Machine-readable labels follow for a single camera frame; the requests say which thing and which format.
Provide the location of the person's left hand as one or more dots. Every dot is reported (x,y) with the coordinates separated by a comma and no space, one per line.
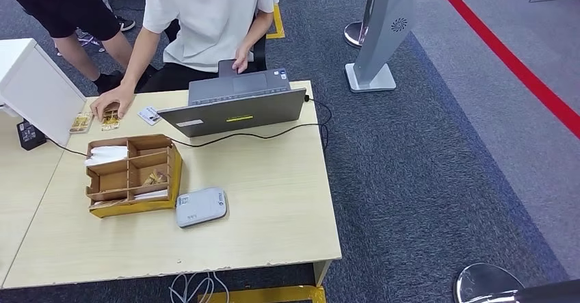
(241,60)

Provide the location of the person's right hand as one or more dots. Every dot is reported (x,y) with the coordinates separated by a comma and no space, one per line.
(113,99)

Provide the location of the dark smartphone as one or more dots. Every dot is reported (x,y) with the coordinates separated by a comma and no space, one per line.
(225,68)

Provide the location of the white photo ID card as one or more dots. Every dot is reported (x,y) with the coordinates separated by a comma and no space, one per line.
(149,116)

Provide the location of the person's right forearm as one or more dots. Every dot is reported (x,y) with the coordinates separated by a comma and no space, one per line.
(138,61)

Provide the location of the person's left forearm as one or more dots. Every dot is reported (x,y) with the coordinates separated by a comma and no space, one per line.
(259,31)

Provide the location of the seated person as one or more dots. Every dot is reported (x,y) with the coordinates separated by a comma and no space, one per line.
(213,15)

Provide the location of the white card stack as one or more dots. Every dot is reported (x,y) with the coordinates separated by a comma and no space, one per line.
(106,155)

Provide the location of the gold key card stack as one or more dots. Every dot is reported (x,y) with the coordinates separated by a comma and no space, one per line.
(108,203)

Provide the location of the standing person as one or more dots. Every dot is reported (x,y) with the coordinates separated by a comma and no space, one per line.
(54,2)

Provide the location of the grey white card reader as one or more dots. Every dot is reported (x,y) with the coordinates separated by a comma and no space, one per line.
(201,207)

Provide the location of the black office chair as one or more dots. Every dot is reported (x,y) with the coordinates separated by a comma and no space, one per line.
(260,51)

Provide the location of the grey laptop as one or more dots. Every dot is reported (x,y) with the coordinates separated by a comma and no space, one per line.
(233,117)

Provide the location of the white cabinet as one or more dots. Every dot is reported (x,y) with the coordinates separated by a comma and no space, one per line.
(36,83)

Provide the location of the cardboard organizer box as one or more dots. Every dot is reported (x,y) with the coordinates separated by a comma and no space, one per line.
(111,181)

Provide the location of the black power adapter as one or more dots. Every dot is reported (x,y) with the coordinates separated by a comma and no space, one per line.
(30,134)

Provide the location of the stanchion with chrome base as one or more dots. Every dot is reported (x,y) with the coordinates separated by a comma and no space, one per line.
(353,33)
(489,285)

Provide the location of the light wood desk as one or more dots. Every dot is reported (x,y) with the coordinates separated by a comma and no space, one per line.
(272,201)
(22,187)

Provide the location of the yellow floor tape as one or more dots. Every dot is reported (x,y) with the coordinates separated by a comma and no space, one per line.
(272,294)

